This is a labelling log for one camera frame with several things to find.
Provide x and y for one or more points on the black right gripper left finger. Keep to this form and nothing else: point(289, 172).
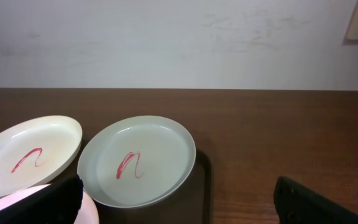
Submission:
point(58, 203)

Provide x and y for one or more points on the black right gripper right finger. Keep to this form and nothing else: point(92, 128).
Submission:
point(296, 204)

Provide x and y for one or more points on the pink plate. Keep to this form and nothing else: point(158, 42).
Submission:
point(88, 213)

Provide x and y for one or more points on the cream plate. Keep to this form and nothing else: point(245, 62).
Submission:
point(37, 151)

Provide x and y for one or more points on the pale green plate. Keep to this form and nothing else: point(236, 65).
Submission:
point(137, 161)

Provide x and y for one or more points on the brown serving tray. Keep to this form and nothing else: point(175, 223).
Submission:
point(190, 203)

